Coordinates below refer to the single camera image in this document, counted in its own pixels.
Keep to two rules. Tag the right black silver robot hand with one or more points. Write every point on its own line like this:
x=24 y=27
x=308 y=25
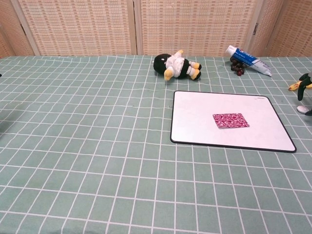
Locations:
x=307 y=79

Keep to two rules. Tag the blue white toothpaste tube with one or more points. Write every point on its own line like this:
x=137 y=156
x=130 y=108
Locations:
x=246 y=59

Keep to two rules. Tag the yellow rubber chicken toy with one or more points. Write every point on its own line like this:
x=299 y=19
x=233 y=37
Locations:
x=293 y=86

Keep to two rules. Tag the green checked tablecloth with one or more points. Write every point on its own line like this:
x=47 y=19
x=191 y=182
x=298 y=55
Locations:
x=97 y=146

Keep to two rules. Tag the small metal screen hinge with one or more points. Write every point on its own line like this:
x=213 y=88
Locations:
x=256 y=28

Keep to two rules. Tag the black white plush doll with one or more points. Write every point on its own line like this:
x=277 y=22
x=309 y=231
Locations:
x=175 y=65

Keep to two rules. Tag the woven bamboo screen panel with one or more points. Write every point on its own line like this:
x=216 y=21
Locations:
x=78 y=26
x=195 y=26
x=9 y=31
x=292 y=29

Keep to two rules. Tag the dark red grape bunch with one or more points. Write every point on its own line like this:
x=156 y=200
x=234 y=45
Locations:
x=237 y=68

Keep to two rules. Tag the small white round cap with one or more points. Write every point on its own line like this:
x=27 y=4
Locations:
x=304 y=109

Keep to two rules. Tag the white board with black rim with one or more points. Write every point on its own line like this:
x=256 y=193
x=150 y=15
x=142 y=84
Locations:
x=200 y=131

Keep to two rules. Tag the red patterned cloth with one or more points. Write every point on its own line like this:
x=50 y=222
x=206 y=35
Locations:
x=231 y=120

